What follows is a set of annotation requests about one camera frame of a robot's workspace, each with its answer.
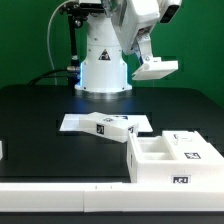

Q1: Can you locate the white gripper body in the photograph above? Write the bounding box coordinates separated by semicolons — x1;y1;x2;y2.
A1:
111;0;160;54

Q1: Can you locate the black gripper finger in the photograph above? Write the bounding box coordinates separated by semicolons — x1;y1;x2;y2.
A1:
133;35;143;60
142;36;153;62

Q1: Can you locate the small white cabinet panel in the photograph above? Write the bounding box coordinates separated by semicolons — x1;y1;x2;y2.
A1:
132;57;178;81

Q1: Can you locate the white cabinet top block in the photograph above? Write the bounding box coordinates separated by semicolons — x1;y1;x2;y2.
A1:
79;112;139;143

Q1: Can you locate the white cabinet door panel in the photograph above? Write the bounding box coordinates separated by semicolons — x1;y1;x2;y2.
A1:
162;131;224;164

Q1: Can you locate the white cabinet body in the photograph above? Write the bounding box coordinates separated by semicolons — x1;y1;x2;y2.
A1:
126;133;224;185

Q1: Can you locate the flat white base sheet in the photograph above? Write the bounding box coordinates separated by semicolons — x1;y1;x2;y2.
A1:
59;114;154;134

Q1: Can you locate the white left edge block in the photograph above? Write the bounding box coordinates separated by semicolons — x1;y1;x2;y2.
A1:
0;140;3;160

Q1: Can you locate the white front fence bar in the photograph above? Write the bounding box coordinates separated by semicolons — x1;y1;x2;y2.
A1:
0;183;224;212

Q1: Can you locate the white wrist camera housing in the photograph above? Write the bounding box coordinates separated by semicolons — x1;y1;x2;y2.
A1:
159;0;182;23

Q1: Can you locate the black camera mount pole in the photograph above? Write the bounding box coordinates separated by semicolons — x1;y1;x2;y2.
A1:
59;2;88;87

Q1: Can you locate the black cable bundle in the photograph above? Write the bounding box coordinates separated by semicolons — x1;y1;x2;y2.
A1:
27;68;81;86

